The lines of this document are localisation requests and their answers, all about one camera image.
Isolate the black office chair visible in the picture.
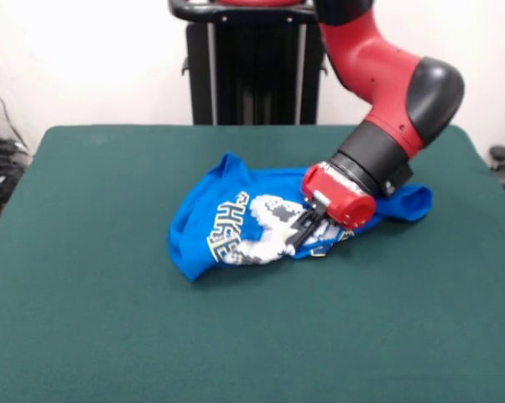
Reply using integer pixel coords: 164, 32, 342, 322
488, 144, 505, 211

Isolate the black cable tangle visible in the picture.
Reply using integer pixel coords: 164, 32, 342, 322
0, 77, 34, 222

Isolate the dark green table cloth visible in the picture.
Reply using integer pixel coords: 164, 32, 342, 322
0, 123, 505, 403

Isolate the blue printed T-shirt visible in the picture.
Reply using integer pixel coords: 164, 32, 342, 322
168, 152, 434, 282

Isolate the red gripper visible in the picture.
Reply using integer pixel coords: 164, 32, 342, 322
285, 162, 377, 251

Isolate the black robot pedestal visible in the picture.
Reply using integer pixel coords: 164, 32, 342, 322
168, 0, 333, 126

